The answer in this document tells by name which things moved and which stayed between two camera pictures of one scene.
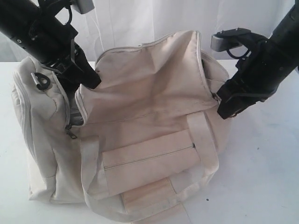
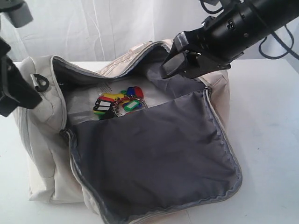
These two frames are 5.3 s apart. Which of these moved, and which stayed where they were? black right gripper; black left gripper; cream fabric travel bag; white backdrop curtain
Moved: black left gripper; black right gripper
Stayed: cream fabric travel bag; white backdrop curtain
